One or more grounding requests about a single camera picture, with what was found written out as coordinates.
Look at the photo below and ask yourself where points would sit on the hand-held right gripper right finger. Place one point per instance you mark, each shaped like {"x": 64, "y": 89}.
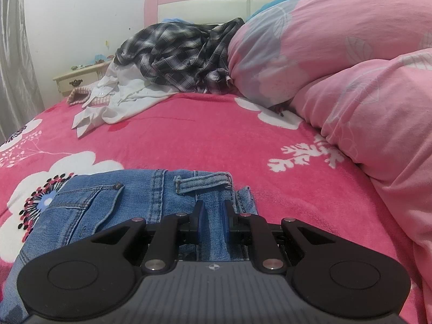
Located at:
{"x": 225, "y": 222}

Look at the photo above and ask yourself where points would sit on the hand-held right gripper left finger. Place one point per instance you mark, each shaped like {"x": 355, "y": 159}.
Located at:
{"x": 199, "y": 222}

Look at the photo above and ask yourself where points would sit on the blue jeans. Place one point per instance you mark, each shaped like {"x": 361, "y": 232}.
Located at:
{"x": 101, "y": 209}

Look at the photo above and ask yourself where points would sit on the pink floral blanket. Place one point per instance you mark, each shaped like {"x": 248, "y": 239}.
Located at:
{"x": 202, "y": 135}

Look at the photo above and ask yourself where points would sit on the black white plaid shirt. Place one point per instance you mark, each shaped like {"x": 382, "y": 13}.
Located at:
{"x": 175, "y": 50}

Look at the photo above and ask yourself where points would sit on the pink checked garment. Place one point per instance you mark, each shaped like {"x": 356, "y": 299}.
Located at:
{"x": 77, "y": 94}

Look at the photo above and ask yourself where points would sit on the cream nightstand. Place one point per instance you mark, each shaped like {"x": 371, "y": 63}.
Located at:
{"x": 74, "y": 76}

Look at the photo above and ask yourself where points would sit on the light blue paper item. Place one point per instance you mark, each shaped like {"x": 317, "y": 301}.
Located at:
{"x": 99, "y": 57}

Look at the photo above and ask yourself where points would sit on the light blue cloth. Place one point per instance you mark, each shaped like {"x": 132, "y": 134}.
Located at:
{"x": 173, "y": 20}

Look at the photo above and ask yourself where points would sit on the pink floral quilt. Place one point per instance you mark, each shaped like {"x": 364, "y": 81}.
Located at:
{"x": 337, "y": 40}

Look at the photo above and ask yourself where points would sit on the pink bed headboard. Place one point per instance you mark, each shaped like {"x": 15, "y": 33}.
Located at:
{"x": 202, "y": 6}

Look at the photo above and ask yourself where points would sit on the grey curtain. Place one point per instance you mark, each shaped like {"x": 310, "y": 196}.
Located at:
{"x": 17, "y": 57}

